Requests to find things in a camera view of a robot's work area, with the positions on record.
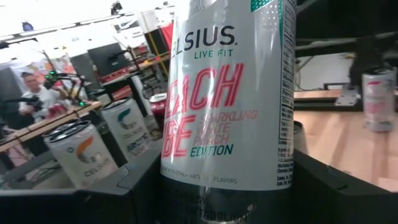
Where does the Celsius Arctic Vibe can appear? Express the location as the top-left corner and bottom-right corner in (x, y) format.
(99, 97), (153, 158)

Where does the silver metal bracket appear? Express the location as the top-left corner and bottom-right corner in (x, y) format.
(334, 88), (363, 108)

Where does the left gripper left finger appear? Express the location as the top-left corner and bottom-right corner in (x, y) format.
(76, 149), (162, 224)

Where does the large black monitor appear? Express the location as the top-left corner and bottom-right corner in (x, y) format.
(88, 42), (131, 77)

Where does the Celsius Peach Vibe can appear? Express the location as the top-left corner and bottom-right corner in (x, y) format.
(160, 0), (298, 224)
(361, 70), (397, 133)

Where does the long wooden table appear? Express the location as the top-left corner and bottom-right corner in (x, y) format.
(0, 101), (103, 153)

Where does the red Coca-Cola can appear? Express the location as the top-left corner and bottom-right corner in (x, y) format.
(149, 92), (170, 133)

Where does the person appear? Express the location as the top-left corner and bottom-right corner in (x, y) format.
(18, 71), (68, 122)

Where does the Celsius can orange swirl logo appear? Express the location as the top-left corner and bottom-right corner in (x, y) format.
(41, 119), (121, 190)

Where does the black aluminium table frame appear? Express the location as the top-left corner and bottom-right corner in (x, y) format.
(294, 82), (366, 111)

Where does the white Celsius can black lid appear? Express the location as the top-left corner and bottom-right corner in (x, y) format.
(294, 120), (309, 156)

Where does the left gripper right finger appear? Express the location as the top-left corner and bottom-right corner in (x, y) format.
(294, 149), (398, 224)

